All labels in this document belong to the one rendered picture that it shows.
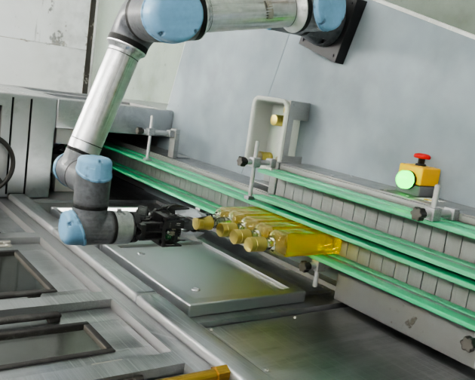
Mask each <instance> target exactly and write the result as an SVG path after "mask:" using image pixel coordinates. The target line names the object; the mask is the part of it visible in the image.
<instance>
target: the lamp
mask: <svg viewBox="0 0 475 380"><path fill-rule="evenodd" d="M396 183H397V185H398V186H399V187H400V188H405V189H411V188H413V187H414V186H415V184H416V175H415V173H414V172H412V171H411V170H401V171H400V172H399V173H398V174H397V176H396Z"/></svg>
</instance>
